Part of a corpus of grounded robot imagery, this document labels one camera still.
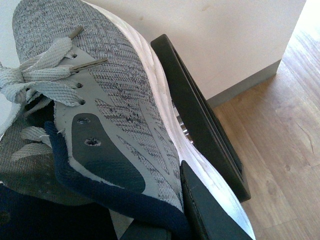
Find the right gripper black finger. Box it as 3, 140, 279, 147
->
180, 161, 252, 240

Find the grey knit sneaker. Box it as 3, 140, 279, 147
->
0, 0, 255, 240

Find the black metal shoe rack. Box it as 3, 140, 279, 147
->
150, 34, 251, 202

